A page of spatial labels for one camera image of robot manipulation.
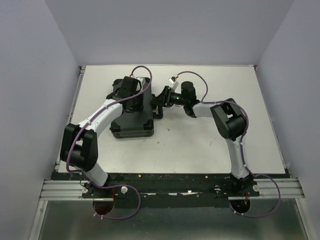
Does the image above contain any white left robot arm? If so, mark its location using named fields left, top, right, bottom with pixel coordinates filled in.
left=59, top=74, right=152, bottom=198

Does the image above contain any black mounting rail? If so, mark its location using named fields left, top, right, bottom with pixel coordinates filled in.
left=50, top=172, right=260, bottom=209

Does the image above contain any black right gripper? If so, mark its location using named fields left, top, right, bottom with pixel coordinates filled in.
left=149, top=86, right=187, bottom=109

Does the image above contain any aluminium frame rail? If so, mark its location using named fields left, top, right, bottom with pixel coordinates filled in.
left=255, top=178, right=305, bottom=199

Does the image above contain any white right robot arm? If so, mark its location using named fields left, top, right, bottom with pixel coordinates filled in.
left=151, top=81, right=253, bottom=196

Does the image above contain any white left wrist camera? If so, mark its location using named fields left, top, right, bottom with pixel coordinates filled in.
left=136, top=77, right=146, bottom=89

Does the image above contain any black poker chip case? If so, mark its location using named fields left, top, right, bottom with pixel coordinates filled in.
left=110, top=87, right=163, bottom=139

